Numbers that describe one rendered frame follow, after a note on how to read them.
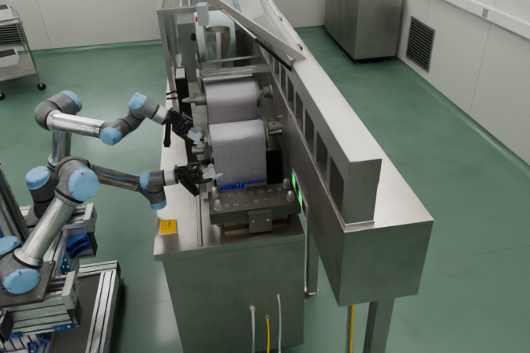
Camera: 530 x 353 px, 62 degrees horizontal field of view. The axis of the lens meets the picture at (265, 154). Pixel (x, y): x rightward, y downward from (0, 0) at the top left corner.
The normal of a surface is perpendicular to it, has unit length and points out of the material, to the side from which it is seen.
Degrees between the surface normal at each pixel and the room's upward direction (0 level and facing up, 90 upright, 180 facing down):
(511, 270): 0
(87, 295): 0
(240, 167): 90
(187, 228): 0
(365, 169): 90
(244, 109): 92
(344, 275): 90
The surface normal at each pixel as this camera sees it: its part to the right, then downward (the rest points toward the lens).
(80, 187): 0.73, 0.26
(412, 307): -0.04, -0.84
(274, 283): 0.15, 0.53
